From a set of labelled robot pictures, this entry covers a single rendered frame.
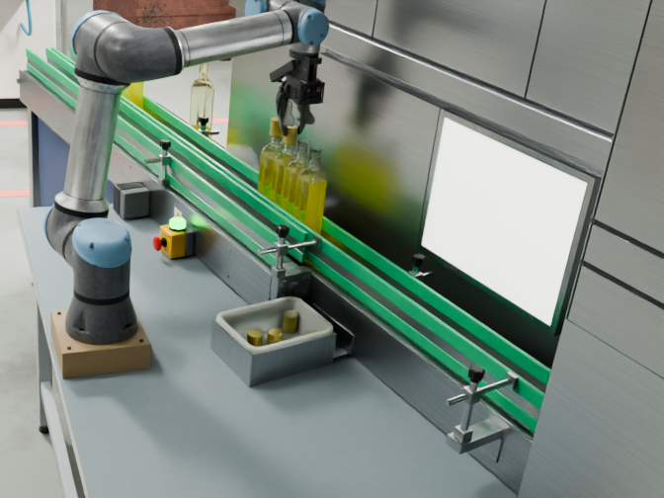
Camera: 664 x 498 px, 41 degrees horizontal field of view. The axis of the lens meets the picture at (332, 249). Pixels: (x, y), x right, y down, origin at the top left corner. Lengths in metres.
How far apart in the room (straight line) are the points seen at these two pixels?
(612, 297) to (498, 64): 0.75
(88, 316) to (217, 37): 0.63
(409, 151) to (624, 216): 0.91
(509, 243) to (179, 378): 0.75
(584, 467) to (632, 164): 0.46
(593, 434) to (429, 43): 1.01
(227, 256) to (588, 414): 1.18
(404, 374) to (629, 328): 0.76
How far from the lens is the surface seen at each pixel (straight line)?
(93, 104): 1.93
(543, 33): 1.83
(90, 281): 1.91
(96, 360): 1.95
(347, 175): 2.28
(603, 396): 1.36
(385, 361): 1.98
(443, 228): 2.03
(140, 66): 1.80
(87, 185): 1.98
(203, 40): 1.85
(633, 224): 1.26
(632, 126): 1.24
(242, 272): 2.24
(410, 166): 2.09
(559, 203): 1.79
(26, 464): 2.94
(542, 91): 1.83
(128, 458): 1.75
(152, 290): 2.29
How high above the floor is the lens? 1.85
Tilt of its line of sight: 25 degrees down
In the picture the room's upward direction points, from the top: 8 degrees clockwise
